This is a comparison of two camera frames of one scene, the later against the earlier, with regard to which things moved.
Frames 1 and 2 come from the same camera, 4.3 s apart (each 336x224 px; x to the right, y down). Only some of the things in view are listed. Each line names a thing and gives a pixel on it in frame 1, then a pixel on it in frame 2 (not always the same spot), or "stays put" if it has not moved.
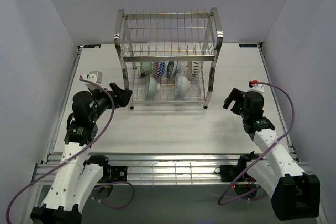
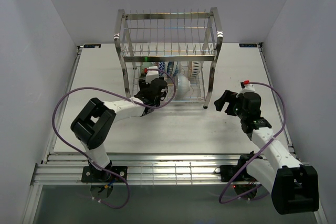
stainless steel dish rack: [168, 56] stays put
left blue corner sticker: [92, 45] stays put
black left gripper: [122, 96] → [143, 86]
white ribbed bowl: [184, 86] stays put
